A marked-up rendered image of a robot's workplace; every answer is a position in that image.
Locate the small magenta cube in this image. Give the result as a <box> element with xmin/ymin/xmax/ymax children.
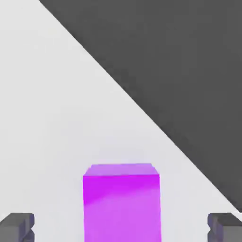
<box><xmin>82</xmin><ymin>163</ymin><xmax>162</xmax><ymax>242</ymax></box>

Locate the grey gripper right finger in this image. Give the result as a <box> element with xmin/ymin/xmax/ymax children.
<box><xmin>207</xmin><ymin>212</ymin><xmax>242</xmax><ymax>242</ymax></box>

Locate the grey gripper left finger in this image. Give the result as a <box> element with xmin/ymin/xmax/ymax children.
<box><xmin>0</xmin><ymin>212</ymin><xmax>35</xmax><ymax>242</ymax></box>

